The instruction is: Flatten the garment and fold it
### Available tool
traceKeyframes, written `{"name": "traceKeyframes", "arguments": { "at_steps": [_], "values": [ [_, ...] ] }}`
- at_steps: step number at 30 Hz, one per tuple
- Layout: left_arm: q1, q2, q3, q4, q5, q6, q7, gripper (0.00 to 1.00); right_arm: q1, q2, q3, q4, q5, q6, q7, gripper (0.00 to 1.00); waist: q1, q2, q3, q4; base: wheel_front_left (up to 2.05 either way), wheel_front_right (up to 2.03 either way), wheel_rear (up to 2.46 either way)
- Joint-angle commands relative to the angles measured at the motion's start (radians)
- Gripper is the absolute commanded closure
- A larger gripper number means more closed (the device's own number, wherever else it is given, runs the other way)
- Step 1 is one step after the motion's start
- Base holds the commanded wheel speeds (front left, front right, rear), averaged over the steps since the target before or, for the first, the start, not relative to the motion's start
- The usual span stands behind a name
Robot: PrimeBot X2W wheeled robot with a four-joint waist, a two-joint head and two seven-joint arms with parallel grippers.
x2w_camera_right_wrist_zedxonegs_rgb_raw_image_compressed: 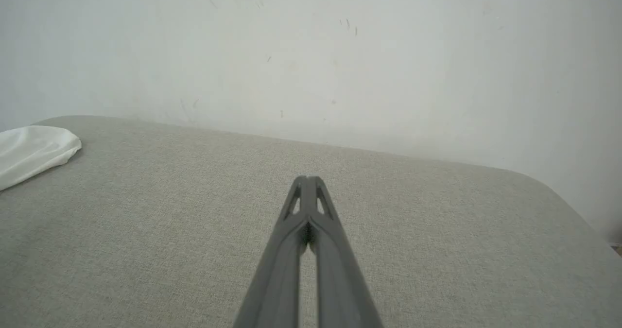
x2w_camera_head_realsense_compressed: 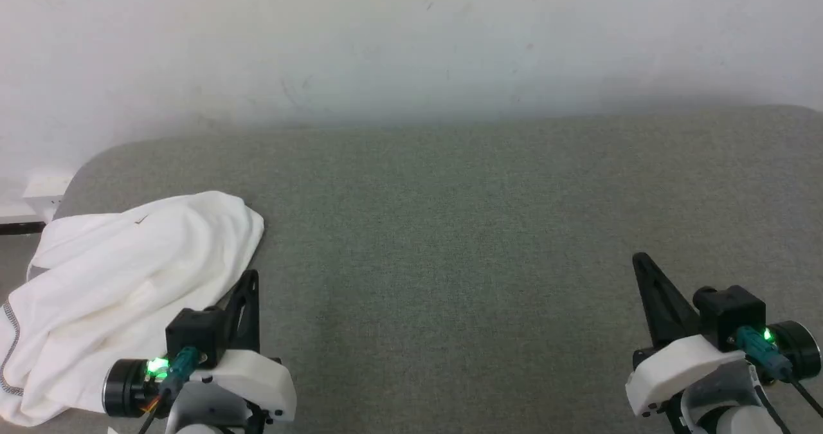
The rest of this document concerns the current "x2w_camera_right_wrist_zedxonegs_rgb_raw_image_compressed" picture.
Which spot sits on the white long-sleeve shirt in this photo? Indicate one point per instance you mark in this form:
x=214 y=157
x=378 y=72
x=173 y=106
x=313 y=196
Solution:
x=29 y=153

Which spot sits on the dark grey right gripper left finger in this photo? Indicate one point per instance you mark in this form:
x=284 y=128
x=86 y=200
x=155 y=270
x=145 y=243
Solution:
x=274 y=279

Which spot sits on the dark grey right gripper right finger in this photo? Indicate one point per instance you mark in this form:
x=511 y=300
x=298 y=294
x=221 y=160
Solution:
x=340 y=279

